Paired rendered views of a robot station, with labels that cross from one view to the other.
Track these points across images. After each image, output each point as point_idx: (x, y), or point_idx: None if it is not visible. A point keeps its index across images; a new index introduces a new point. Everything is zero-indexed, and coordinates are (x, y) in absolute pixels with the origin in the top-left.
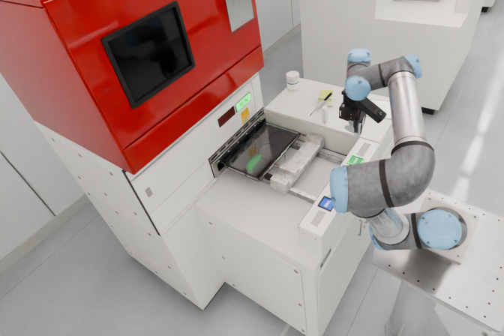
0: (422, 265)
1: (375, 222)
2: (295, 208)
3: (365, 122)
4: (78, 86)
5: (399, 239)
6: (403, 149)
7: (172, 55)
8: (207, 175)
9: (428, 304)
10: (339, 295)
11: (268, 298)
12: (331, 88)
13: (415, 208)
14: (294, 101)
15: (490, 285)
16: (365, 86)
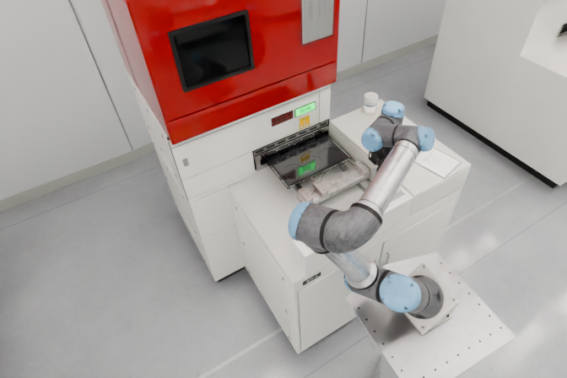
0: (387, 321)
1: (331, 260)
2: None
3: (414, 170)
4: (143, 63)
5: (360, 286)
6: (353, 208)
7: (232, 54)
8: (248, 164)
9: None
10: (335, 323)
11: (269, 295)
12: (407, 123)
13: None
14: (361, 124)
15: (436, 364)
16: (375, 141)
